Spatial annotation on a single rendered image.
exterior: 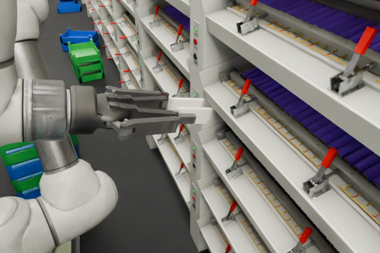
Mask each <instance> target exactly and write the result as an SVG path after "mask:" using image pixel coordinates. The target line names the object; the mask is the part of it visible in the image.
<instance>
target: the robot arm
mask: <svg viewBox="0 0 380 253"><path fill-rule="evenodd" d="M48 14H49V5H48V1H47V0H0V147H1V146H4V145H8V144H11V143H17V142H33V144H34V146H35V149H36V151H37V154H38V157H39V159H40V162H41V165H42V167H43V169H44V173H43V175H42V177H41V179H40V183H39V184H40V193H41V196H40V197H37V198H35V199H26V200H25V199H23V198H20V197H2V198H0V253H54V251H55V248H56V247H58V246H59V245H61V244H63V243H66V242H68V241H70V240H72V239H74V238H76V237H78V236H80V235H82V234H84V233H85V232H87V231H89V230H91V229H92V228H94V227H95V226H96V225H98V224H99V223H100V222H101V221H103V220H104V219H105V218H106V217H107V216H108V215H109V214H110V213H111V212H112V211H113V209H114V208H115V206H116V203H117V201H118V192H117V189H116V186H115V184H114V181H113V180H112V179H111V177H109V176H108V175H107V174H106V173H104V172H102V171H94V170H93V168H92V167H91V166H90V164H89V163H87V162H86V161H84V160H82V159H78V157H77V154H76V151H75V148H74V145H73V143H72V140H71V137H70V134H71V135H72V136H77V135H92V134H93V133H94V132H95V131H96V129H97V128H104V129H114V130H116V131H117V132H118V138H119V139H120V140H125V139H128V138H131V137H137V136H149V135H156V134H167V133H176V130H177V127H178V124H209V123H210V120H211V116H212V114H213V108H205V107H204V103H205V99H204V98H169V93H168V92H164V95H162V92H160V91H154V90H139V89H124V88H116V87H113V86H106V89H105V93H101V94H97V93H96V90H95V88H94V87H92V86H76V85H71V87H69V88H68V89H66V85H65V83H64V81H62V80H51V79H50V77H49V74H48V71H47V69H46V66H45V63H44V60H43V58H42V55H41V52H40V49H39V46H38V44H37V42H36V41H38V39H39V36H40V31H39V30H40V25H41V24H43V23H44V22H45V21H46V19H47V18H48ZM130 117H131V119H130Z"/></svg>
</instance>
